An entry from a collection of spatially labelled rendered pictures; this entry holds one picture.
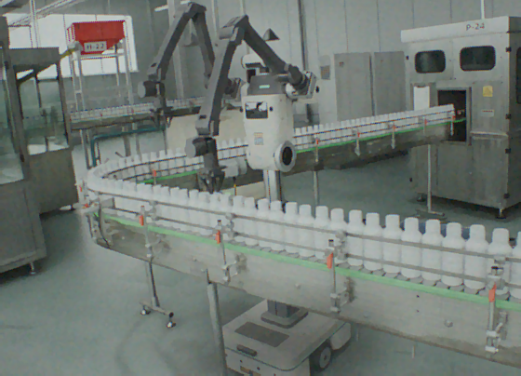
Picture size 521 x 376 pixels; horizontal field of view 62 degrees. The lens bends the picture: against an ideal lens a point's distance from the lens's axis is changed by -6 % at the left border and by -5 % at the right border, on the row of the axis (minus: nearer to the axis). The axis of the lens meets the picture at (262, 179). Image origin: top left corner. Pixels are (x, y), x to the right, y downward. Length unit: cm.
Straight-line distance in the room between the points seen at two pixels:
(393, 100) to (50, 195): 580
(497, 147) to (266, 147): 313
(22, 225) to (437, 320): 384
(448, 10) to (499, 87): 907
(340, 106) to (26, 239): 508
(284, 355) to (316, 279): 95
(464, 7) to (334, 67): 686
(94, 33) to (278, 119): 623
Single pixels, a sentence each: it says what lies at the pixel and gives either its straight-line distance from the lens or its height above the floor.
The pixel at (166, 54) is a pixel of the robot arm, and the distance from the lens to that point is 216.
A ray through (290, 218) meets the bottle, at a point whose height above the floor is 112.
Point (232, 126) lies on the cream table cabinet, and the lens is 587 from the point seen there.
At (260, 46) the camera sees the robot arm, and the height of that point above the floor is 171.
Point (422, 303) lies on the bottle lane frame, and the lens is 134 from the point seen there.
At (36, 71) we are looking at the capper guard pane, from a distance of 669.
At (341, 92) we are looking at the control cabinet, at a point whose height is 126.
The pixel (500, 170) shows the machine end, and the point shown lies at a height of 51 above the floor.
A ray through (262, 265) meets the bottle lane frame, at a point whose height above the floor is 95.
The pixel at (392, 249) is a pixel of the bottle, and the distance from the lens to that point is 134.
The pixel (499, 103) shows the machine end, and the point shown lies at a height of 118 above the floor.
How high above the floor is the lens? 157
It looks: 12 degrees down
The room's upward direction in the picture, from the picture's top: 5 degrees counter-clockwise
